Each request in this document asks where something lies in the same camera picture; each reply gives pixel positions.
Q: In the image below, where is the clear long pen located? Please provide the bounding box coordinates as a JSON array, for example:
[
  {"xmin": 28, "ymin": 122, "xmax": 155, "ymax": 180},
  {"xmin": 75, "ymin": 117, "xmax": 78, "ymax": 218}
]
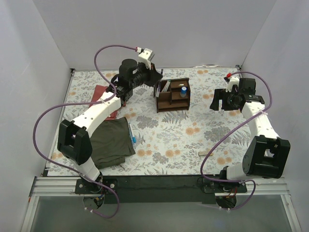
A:
[{"xmin": 155, "ymin": 69, "xmax": 164, "ymax": 97}]

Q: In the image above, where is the brown wooden desk organizer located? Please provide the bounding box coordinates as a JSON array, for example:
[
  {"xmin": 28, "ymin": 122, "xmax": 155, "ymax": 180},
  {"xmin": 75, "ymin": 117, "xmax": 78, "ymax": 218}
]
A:
[{"xmin": 154, "ymin": 78, "xmax": 191, "ymax": 113}]

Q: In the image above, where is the blue grey stamp cylinder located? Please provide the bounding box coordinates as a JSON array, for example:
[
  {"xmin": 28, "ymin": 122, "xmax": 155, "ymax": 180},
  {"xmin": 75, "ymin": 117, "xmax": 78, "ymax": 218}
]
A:
[{"xmin": 180, "ymin": 87, "xmax": 187, "ymax": 98}]

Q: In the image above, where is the blue capped white pen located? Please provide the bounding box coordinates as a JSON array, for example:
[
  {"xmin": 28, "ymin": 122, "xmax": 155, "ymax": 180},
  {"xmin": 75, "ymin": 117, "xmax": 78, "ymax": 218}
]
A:
[{"xmin": 128, "ymin": 123, "xmax": 136, "ymax": 144}]

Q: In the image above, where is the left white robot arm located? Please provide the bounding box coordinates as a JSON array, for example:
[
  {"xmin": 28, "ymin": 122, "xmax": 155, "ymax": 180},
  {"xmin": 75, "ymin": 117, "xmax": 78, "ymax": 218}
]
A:
[{"xmin": 57, "ymin": 59, "xmax": 163, "ymax": 193}]

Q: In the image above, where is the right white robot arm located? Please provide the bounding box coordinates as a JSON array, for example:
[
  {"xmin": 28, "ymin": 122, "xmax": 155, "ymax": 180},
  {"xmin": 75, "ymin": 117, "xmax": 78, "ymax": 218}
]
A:
[{"xmin": 210, "ymin": 76, "xmax": 291, "ymax": 192}]

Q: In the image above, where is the floral patterned table mat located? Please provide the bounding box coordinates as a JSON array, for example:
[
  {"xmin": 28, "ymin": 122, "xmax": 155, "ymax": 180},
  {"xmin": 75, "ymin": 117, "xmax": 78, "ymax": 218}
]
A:
[{"xmin": 47, "ymin": 66, "xmax": 259, "ymax": 176}]

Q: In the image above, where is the red folded cloth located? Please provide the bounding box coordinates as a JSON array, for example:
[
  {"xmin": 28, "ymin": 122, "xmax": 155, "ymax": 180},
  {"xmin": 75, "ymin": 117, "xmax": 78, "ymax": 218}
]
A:
[{"xmin": 91, "ymin": 85, "xmax": 118, "ymax": 121}]

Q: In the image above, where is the small tan yellow eraser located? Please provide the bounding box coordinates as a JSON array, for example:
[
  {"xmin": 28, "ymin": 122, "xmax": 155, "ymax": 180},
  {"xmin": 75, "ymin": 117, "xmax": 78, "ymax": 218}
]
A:
[{"xmin": 198, "ymin": 150, "xmax": 213, "ymax": 157}]

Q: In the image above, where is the olive green folded cloth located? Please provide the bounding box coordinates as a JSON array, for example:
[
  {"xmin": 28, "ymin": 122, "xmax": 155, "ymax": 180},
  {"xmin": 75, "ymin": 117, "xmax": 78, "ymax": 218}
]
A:
[{"xmin": 90, "ymin": 117, "xmax": 135, "ymax": 169}]

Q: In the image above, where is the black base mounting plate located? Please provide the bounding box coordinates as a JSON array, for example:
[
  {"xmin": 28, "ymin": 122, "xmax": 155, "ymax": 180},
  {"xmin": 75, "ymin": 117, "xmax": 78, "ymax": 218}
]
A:
[{"xmin": 74, "ymin": 174, "xmax": 248, "ymax": 205}]

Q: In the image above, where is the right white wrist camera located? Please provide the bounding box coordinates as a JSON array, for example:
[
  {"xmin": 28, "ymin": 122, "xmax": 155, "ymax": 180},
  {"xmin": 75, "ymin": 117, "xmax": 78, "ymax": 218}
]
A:
[{"xmin": 225, "ymin": 73, "xmax": 240, "ymax": 92}]

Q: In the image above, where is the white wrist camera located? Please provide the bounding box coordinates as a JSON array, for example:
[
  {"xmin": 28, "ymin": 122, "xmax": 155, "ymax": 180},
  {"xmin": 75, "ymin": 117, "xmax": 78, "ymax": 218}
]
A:
[
  {"xmin": 225, "ymin": 73, "xmax": 240, "ymax": 92},
  {"xmin": 137, "ymin": 47, "xmax": 155, "ymax": 69}
]

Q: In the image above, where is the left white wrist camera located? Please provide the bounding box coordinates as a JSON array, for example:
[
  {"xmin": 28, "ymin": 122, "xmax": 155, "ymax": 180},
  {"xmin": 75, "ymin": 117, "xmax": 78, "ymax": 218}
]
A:
[{"xmin": 137, "ymin": 47, "xmax": 155, "ymax": 69}]

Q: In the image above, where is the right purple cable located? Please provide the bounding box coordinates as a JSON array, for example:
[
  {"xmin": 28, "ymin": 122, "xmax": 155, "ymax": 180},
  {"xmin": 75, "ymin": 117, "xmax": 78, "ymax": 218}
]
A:
[{"xmin": 200, "ymin": 71, "xmax": 273, "ymax": 211}]

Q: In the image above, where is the aluminium frame rail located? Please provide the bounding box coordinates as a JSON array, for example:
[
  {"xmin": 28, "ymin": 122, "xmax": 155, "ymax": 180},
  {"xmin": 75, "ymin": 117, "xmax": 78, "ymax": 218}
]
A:
[{"xmin": 21, "ymin": 176, "xmax": 302, "ymax": 232}]

